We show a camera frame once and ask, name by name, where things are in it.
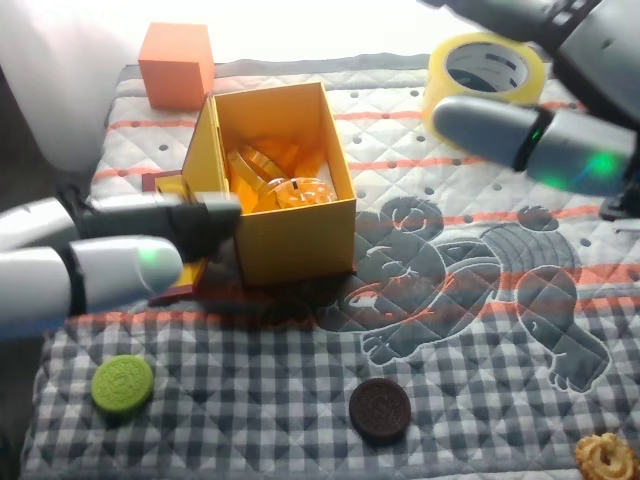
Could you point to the orange cube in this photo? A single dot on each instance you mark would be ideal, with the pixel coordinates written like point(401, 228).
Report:
point(175, 75)

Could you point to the yellow butter cookie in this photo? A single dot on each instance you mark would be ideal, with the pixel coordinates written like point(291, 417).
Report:
point(607, 457)

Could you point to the brown sandwich cookie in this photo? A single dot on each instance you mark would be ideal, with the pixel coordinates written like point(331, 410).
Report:
point(380, 410)

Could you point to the yellow clear tape roll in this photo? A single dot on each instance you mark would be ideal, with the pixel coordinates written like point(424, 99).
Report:
point(536, 82)

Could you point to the yellow box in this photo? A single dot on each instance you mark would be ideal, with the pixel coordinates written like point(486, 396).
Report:
point(295, 240)

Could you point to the green sandwich cookie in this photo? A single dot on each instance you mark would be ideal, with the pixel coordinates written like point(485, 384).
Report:
point(122, 385)

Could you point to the grey quilt with bear print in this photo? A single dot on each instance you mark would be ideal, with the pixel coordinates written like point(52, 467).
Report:
point(450, 280)

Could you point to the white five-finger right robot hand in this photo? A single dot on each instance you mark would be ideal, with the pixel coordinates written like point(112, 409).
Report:
point(575, 155)

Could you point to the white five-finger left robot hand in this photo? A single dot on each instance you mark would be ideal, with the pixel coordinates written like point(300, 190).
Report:
point(115, 270)

